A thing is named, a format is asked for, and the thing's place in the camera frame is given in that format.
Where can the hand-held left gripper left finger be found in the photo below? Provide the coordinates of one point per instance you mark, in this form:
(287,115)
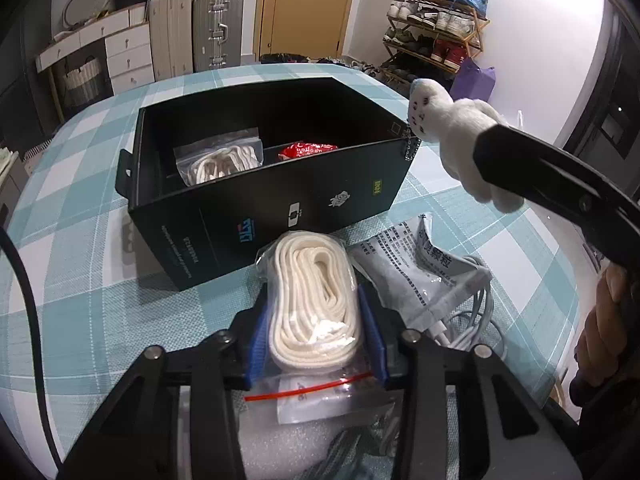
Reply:
(255,347)

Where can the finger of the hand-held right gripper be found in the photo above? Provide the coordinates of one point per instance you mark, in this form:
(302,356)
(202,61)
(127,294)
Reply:
(545,175)

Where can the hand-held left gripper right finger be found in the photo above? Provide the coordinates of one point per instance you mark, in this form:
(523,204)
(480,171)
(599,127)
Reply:
(374,342)

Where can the grey medicine packet small print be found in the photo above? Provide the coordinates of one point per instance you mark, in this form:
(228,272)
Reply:
(400,285)

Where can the grey medicine packet large print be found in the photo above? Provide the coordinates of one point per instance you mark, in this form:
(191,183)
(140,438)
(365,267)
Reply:
(440,250)

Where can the black cardboard box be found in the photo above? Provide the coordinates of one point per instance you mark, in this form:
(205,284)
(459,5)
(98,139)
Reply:
(250,200)

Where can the person's right hand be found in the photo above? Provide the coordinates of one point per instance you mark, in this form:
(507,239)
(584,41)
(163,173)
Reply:
(602,330)

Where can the clear zip bag red seal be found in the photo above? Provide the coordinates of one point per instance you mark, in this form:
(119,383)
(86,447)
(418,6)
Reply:
(325,401)

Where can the purple bag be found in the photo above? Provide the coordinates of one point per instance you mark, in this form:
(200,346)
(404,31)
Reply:
(472,82)

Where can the wooden shoe rack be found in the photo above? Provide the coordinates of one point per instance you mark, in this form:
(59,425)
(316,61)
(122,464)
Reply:
(475,40)

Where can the teal checked tablecloth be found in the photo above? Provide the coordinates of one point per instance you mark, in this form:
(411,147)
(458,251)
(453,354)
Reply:
(100,260)

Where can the rows of sneakers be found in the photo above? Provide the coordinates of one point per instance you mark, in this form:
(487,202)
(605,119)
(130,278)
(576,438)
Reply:
(440,15)

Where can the red snack packet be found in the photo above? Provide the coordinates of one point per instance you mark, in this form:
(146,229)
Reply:
(307,151)

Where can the yellow wooden door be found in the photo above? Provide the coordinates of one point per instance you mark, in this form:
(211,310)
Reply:
(305,10)

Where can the grey and white woven basket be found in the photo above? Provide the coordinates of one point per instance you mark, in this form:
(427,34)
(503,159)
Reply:
(82,80)

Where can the white desk with drawers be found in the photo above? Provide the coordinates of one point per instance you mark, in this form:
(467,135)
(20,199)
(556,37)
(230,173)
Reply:
(127,55)

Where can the silver suitcase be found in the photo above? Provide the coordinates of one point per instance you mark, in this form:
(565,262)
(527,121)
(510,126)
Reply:
(219,30)

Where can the dark grey fridge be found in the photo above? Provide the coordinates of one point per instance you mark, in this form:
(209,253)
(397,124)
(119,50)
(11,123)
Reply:
(25,85)

